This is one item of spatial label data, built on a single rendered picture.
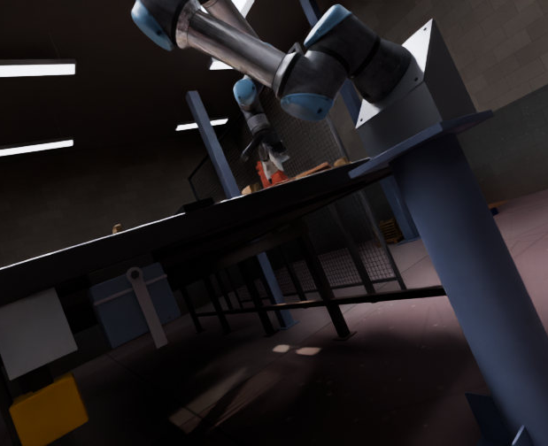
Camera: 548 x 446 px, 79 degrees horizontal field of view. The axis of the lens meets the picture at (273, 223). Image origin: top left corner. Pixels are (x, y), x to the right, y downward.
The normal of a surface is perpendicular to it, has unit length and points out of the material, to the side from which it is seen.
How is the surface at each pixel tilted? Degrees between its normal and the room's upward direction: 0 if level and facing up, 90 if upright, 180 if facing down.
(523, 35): 90
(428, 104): 90
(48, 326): 90
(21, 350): 90
